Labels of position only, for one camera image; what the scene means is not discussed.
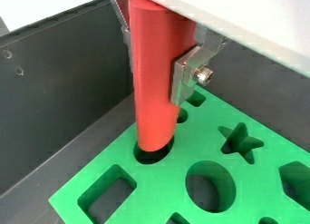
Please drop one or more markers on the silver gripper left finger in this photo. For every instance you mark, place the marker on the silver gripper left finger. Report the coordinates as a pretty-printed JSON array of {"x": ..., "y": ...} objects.
[{"x": 121, "y": 8}]

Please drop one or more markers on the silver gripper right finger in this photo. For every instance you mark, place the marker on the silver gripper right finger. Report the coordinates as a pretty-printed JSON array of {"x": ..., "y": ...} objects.
[{"x": 192, "y": 68}]

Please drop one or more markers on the red oval peg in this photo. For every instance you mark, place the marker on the red oval peg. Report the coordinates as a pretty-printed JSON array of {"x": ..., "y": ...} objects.
[{"x": 162, "y": 35}]

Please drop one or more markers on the green shape board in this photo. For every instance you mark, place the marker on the green shape board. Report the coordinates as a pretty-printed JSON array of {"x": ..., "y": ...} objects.
[{"x": 230, "y": 173}]

